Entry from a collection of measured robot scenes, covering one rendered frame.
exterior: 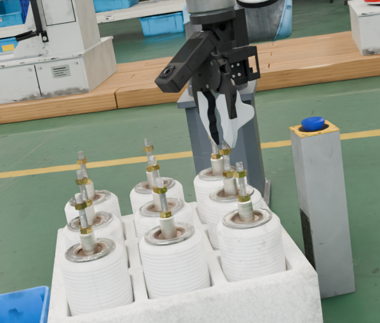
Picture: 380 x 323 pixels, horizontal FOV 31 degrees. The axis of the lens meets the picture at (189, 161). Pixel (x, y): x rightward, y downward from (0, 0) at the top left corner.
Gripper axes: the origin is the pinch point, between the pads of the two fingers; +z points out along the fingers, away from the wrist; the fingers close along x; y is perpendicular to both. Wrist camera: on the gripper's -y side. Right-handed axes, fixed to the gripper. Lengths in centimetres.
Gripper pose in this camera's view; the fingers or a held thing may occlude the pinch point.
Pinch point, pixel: (220, 139)
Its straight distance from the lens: 112.1
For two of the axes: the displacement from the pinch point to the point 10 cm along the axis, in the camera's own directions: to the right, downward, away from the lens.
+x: -5.8, -1.5, 8.0
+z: 1.6, 9.4, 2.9
